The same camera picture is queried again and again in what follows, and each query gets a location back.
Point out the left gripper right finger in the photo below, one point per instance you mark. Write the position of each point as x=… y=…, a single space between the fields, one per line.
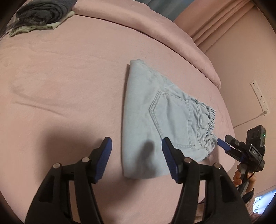
x=207 y=190

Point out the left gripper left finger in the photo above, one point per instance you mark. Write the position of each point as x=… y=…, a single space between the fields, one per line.
x=51 y=203

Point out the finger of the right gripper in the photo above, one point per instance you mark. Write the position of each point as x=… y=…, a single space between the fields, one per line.
x=238 y=145
x=236 y=154

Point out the light blue strawberry pants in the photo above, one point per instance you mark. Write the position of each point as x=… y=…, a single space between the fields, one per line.
x=155 y=108

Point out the right hand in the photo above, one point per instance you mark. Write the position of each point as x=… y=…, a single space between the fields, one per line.
x=238 y=181

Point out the pink and blue curtain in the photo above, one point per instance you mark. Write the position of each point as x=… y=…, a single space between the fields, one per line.
x=204 y=21

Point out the pink folded duvet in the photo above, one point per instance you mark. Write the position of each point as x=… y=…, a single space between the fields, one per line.
x=140 y=17

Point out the folded pale green garment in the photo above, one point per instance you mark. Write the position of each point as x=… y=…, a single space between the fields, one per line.
x=29 y=28

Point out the folded dark blue jeans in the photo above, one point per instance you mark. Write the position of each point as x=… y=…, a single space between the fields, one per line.
x=44 y=12

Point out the black tracker camera box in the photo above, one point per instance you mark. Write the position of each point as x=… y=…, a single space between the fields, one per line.
x=256 y=136

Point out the white wall power strip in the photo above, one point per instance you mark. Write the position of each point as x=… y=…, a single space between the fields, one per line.
x=260 y=97

